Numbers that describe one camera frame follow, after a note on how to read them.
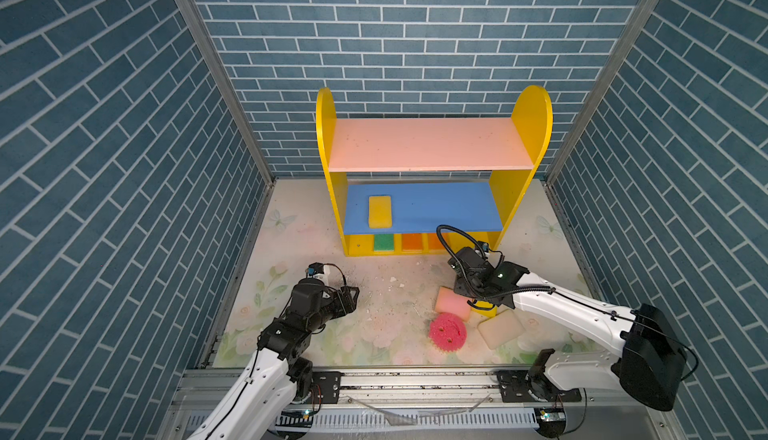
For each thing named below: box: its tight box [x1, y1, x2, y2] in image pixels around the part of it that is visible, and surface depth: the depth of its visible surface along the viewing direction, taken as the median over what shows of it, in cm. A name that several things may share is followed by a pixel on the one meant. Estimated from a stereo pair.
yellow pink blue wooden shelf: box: [316, 86, 553, 257], surface depth 78 cm
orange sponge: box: [402, 233, 423, 251], surface depth 101 cm
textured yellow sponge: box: [368, 195, 393, 229], surface depth 92 cm
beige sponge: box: [478, 309, 526, 350], surface depth 85 cm
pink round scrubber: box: [428, 312, 467, 353], surface depth 81 cm
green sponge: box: [374, 234, 395, 252], surface depth 101 cm
